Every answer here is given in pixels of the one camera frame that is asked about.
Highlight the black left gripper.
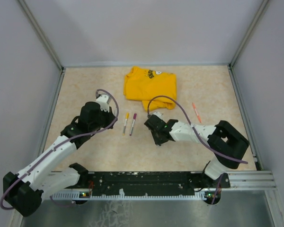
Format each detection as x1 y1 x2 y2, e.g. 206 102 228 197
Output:
89 105 117 132

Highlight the white yellow whiteboard marker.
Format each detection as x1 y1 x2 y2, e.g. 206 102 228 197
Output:
123 118 128 136

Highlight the white purple-end pen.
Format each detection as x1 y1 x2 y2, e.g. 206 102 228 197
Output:
129 119 136 136

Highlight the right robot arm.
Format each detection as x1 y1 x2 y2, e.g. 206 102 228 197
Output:
144 113 249 187

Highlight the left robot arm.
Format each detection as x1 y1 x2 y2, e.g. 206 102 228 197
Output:
0 101 119 217

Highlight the orange pink highlighter pen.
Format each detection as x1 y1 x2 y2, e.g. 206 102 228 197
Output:
192 103 202 123

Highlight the yellow folded t-shirt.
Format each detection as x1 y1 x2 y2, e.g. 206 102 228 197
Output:
123 66 177 111

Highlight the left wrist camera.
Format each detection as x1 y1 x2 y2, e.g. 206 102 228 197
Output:
96 94 111 113

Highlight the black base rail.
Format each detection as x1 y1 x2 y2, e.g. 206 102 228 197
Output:
35 171 231 201

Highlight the aluminium frame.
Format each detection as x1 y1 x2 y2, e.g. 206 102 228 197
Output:
7 0 284 227

